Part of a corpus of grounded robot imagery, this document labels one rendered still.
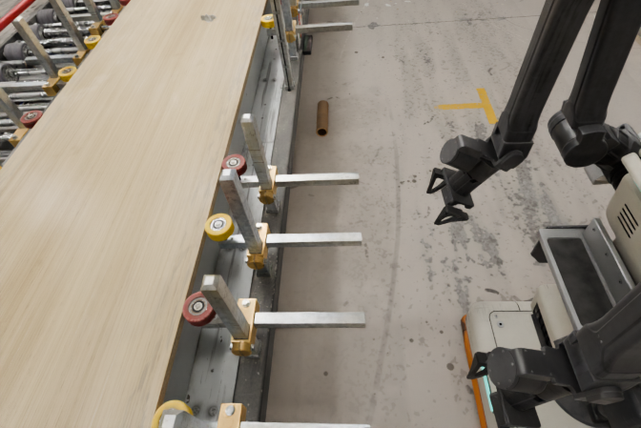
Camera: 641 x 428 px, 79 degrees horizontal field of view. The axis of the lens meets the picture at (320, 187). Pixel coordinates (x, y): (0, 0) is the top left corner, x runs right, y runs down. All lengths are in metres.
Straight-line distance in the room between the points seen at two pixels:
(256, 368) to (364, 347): 0.82
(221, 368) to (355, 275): 0.96
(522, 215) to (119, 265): 1.97
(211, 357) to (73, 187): 0.72
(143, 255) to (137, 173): 0.35
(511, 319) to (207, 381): 1.13
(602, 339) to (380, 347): 1.39
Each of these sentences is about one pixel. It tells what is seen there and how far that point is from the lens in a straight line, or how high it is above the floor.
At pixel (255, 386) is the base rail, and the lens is 1.18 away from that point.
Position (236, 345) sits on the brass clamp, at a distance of 1.07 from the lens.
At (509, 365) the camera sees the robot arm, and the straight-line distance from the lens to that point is 0.67.
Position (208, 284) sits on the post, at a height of 1.12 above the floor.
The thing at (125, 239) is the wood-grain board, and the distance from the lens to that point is 1.28.
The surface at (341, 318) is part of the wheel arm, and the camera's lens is 1.06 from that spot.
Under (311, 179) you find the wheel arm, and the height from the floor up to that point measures 0.82.
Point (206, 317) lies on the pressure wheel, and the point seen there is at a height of 0.90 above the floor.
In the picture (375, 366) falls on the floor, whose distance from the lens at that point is 1.89.
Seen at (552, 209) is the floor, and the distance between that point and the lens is 2.51.
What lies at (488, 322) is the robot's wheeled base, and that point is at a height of 0.28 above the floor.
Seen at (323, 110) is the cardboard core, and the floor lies 0.08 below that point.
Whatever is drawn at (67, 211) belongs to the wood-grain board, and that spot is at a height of 0.90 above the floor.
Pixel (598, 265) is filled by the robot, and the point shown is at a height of 1.05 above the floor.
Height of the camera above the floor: 1.81
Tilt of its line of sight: 49 degrees down
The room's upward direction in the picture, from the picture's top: 7 degrees counter-clockwise
